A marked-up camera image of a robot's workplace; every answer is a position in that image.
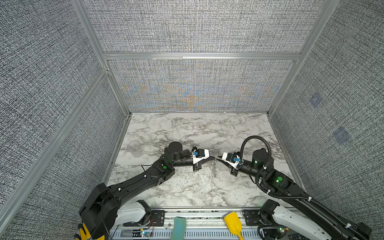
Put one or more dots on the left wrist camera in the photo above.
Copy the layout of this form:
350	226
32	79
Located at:
199	155

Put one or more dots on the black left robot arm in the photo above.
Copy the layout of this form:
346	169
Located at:
100	210

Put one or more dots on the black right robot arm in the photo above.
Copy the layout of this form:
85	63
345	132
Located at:
290	206

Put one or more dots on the black remote keyboard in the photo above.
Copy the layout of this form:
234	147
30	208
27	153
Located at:
297	237

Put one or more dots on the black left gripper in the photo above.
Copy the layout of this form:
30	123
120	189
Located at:
206	158

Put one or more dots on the teal green sponge block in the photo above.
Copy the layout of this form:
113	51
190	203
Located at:
179	229

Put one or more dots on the yellow plastic scoop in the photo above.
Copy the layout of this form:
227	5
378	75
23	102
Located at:
234	224

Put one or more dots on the yellow black work glove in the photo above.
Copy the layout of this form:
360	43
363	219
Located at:
83	234

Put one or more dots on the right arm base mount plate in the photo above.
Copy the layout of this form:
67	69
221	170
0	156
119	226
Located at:
256	217

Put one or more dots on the aluminium front rail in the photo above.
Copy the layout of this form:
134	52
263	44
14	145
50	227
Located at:
214	218

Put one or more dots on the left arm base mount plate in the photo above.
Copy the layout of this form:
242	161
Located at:
156	218

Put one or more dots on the clear plastic cup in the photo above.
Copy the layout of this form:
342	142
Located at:
135	148

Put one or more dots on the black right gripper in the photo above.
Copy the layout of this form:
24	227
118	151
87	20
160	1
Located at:
234	171

